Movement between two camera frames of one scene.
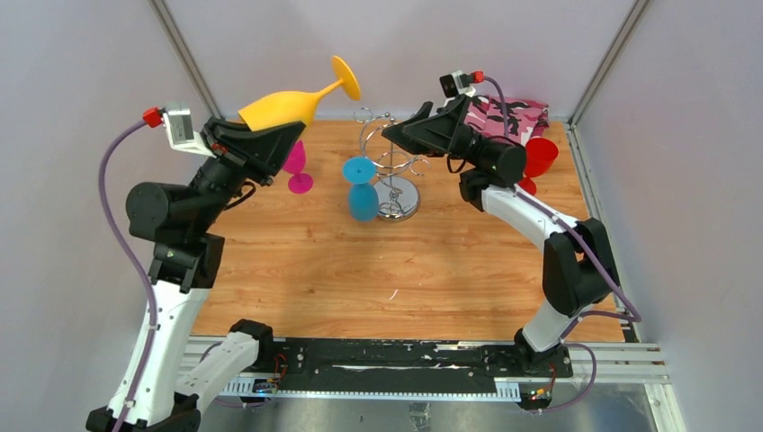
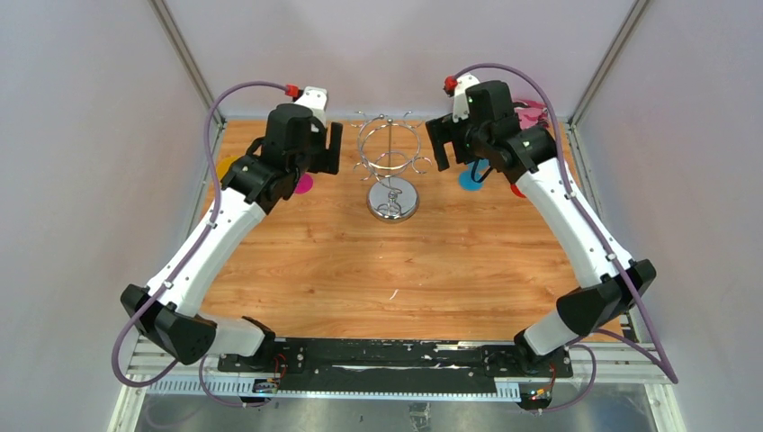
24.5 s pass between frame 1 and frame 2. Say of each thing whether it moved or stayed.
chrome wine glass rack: stayed
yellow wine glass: moved
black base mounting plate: stayed
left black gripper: moved
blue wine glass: moved
